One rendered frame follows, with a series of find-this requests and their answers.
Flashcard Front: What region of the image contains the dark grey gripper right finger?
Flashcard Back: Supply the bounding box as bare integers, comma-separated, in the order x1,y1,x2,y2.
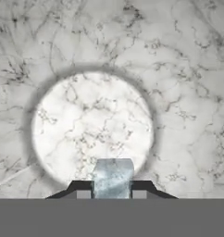
130,180,179,200

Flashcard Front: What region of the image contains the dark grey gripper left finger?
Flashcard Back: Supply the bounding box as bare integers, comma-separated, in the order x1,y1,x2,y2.
44,180,95,200

